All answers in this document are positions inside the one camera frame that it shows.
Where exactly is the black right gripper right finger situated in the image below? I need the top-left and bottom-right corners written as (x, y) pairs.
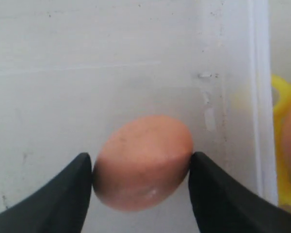
top-left (188, 152), bottom-right (291, 233)

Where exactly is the clear plastic storage box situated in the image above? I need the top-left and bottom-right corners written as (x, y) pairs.
top-left (0, 0), bottom-right (279, 233)

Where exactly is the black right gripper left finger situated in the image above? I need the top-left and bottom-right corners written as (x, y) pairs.
top-left (0, 153), bottom-right (92, 233)

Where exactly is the yellow plastic egg tray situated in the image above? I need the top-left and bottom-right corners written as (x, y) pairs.
top-left (271, 75), bottom-right (291, 213)

